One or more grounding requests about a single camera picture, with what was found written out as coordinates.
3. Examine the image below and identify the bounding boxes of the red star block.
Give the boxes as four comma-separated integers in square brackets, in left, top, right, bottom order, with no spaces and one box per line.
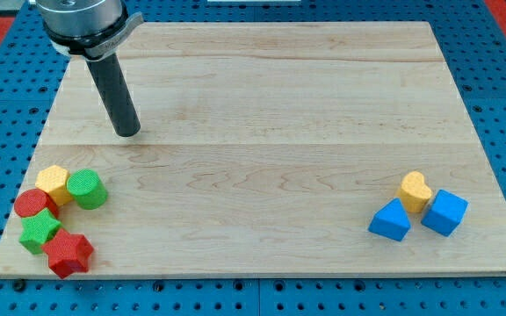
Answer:
[41,228,94,279]

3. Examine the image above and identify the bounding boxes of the red cylinder block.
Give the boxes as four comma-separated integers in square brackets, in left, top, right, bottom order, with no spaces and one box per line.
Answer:
[13,189,59,218]

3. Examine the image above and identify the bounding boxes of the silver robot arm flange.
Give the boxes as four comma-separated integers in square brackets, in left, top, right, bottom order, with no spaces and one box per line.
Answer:
[30,0,144,62]

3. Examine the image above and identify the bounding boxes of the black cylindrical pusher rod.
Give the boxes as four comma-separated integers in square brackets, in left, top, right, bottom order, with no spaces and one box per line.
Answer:
[87,54,141,137]

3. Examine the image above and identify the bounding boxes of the yellow heart block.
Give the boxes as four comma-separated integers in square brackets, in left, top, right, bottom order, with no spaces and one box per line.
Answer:
[396,171,433,213]

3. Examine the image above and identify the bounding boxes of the blue cube block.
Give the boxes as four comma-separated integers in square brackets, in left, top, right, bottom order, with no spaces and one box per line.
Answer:
[421,190,469,237]

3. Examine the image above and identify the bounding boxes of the yellow hexagon block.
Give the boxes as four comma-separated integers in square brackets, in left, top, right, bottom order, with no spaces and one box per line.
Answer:
[35,165,73,206]

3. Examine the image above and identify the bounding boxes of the wooden board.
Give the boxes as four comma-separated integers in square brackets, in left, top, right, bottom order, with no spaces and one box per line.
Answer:
[22,22,506,280]

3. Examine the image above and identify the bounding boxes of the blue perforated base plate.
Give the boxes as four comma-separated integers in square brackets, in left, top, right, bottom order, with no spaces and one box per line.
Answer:
[0,0,506,315]

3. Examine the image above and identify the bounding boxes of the green cylinder block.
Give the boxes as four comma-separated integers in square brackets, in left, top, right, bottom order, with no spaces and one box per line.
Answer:
[66,169,108,210]

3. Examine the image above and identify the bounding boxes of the blue triangle block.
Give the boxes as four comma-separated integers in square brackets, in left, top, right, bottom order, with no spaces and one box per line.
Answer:
[368,197,411,241]

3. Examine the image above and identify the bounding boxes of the green star block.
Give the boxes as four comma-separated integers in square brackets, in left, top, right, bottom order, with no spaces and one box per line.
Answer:
[18,208,62,255]

